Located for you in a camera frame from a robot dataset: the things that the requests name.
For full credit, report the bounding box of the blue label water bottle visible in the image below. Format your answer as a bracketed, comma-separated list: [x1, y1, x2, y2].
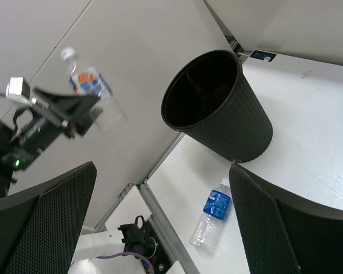
[189, 178, 232, 254]

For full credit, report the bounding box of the red-white label water bottle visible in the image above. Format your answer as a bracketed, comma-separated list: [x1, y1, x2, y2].
[61, 47, 127, 128]

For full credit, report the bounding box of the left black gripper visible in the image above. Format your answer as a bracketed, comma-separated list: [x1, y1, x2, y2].
[0, 76, 103, 171]

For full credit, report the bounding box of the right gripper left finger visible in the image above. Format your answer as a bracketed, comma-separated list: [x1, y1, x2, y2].
[0, 162, 97, 273]

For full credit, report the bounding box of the black plastic waste bin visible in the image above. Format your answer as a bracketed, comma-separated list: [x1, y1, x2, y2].
[161, 50, 273, 162]

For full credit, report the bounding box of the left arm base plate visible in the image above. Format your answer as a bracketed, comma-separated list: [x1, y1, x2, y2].
[118, 215, 173, 273]

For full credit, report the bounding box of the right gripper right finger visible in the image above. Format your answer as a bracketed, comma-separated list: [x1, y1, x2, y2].
[229, 163, 343, 273]

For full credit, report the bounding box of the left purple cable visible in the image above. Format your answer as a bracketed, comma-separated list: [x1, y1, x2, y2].
[95, 251, 155, 274]

